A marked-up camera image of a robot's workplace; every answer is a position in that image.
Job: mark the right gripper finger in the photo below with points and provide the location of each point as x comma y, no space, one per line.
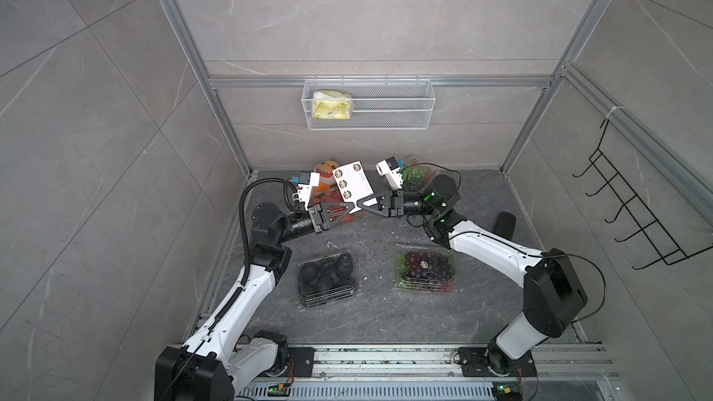
374,198
376,208

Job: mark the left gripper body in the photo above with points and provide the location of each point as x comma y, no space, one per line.
314,219

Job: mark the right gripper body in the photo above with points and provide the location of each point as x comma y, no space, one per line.
397,205

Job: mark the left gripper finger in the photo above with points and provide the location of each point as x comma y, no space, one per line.
339,218
337,206

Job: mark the white sticker sheet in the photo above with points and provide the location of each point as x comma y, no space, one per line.
353,183

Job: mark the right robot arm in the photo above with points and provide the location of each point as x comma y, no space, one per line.
553,295

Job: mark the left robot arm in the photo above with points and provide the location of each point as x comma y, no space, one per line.
211,365

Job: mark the black fruit box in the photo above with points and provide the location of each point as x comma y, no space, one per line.
326,279

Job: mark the orange shark plush toy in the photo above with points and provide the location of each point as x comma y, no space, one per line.
325,170

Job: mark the strawberry box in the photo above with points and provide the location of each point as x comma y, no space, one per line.
334,197

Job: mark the green grape box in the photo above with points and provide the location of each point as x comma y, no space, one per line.
417,174

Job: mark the purple grape box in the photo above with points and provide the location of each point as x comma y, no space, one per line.
420,267

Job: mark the yellow packet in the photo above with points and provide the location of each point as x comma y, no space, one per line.
331,105

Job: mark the black oval object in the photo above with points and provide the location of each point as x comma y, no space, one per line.
505,226

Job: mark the black hook rack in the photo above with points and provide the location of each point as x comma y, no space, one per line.
667,250

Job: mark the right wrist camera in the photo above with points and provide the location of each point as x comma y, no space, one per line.
390,170

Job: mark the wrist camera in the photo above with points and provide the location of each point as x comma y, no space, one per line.
390,170
305,183

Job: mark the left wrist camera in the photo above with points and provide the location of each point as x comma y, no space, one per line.
305,183

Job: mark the white wire basket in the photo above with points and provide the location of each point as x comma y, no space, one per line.
378,104

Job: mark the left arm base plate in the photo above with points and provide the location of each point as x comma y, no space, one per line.
298,361

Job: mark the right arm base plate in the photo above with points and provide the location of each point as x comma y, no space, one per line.
480,361

